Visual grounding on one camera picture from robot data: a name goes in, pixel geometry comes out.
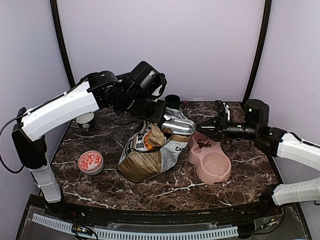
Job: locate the red patterned round tin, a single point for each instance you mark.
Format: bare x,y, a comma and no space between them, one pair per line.
91,162

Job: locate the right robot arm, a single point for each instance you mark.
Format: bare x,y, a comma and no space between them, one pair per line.
272,141

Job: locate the brown kibble in bowl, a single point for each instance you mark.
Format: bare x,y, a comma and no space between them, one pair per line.
204,143

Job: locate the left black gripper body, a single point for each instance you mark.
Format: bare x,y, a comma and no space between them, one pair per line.
141,110

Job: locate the right black frame post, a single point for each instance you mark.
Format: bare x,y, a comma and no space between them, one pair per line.
259,50

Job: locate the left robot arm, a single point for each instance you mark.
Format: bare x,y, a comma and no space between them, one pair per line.
136,92

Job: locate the black frame post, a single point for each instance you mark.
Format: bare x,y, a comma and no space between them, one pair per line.
259,50
61,42

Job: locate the metal scoop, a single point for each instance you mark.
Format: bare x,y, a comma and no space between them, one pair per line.
183,127

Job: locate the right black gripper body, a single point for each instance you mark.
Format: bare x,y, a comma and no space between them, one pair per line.
223,126

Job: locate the white and dark ceramic bowl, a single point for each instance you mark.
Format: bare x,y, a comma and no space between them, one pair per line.
86,121

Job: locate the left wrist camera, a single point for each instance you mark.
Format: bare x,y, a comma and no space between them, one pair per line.
157,93

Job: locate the pet food bag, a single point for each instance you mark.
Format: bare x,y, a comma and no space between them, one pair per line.
149,151

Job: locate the left black frame post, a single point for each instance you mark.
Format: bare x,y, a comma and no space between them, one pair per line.
61,42

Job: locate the white slotted cable duct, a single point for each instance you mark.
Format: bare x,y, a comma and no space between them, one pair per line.
117,231

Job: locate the black mug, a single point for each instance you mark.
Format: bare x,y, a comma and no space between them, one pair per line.
174,102

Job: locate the pink double pet bowl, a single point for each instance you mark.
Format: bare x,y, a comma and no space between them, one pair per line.
211,164

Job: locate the brown kibble in scoop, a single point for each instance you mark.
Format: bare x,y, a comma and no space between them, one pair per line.
167,130

